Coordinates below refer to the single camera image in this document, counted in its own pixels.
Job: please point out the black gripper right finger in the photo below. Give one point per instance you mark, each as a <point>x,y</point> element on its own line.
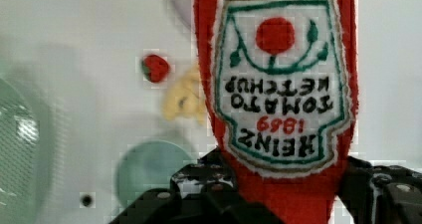
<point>380,194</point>

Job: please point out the light green cup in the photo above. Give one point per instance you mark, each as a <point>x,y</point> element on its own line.
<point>146,166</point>

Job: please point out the red plush ketchup bottle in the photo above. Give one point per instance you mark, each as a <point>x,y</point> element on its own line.
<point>280,82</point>

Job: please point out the small red plush strawberry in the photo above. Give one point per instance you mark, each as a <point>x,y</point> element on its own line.
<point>155,68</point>

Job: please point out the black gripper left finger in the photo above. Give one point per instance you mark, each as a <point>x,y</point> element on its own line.
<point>209,169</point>

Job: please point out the yellow plush banana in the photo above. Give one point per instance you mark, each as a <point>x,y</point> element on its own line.
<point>184,98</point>

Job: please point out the large grey plate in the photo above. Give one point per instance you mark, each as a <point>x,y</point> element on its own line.
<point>184,9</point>

